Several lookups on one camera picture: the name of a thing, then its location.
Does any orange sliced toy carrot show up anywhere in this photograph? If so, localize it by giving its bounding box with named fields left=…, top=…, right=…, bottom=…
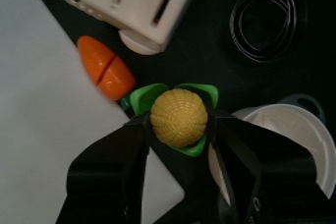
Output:
left=76, top=35, right=136, bottom=111

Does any yellow toy corn cob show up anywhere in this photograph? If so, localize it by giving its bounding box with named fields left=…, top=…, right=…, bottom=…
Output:
left=149, top=88, right=210, bottom=148

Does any yellow toy corn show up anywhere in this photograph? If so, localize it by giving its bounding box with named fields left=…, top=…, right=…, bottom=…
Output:
left=128, top=83, right=220, bottom=158

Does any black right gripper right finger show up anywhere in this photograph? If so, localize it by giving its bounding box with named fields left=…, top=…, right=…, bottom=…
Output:
left=209, top=109, right=336, bottom=224

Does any white cutting board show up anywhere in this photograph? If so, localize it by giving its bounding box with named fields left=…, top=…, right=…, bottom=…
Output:
left=0, top=0, right=186, bottom=224

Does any white toy knife block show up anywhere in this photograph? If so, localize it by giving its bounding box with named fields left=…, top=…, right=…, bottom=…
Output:
left=56, top=0, right=205, bottom=56

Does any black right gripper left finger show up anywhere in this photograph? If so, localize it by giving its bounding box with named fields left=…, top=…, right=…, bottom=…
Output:
left=54, top=112, right=153, bottom=224

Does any black wire coil ring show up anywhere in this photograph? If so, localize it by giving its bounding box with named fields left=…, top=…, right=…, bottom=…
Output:
left=228, top=0, right=298, bottom=64

